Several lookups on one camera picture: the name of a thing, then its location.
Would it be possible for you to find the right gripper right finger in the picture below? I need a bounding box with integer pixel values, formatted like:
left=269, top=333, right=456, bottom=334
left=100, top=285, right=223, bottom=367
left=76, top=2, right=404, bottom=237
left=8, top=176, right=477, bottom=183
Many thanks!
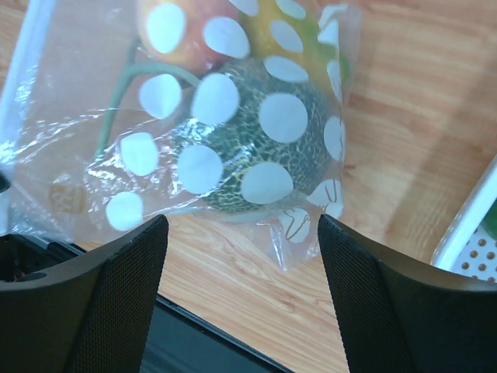
left=318, top=214, right=496, bottom=372

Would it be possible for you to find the polka dot zip bag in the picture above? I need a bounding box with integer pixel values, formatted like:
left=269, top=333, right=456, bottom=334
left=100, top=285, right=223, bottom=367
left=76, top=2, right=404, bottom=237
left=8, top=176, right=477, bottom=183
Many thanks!
left=1, top=1, right=362, bottom=270

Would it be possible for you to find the green bell pepper toy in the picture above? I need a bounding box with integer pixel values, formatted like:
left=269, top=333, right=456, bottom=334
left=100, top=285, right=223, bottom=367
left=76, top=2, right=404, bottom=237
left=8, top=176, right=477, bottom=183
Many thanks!
left=481, top=202, right=497, bottom=240

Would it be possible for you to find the red apple toy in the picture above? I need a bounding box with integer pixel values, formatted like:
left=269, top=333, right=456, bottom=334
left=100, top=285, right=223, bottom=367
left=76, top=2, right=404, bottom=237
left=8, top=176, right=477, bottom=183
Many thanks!
left=137, top=1, right=239, bottom=75

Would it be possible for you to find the white plastic basket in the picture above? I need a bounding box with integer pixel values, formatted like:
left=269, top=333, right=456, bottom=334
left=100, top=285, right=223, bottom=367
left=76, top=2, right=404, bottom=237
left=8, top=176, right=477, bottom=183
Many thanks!
left=430, top=159, right=496, bottom=283

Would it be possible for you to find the yellow green pepper toy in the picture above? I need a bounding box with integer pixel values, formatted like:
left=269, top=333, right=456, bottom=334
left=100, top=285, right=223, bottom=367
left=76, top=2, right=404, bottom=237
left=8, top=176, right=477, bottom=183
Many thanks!
left=240, top=1, right=350, bottom=101

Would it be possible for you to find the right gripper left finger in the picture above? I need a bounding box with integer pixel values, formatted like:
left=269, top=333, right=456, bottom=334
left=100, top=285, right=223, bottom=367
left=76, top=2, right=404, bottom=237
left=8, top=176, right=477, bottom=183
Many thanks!
left=1, top=216, right=169, bottom=372

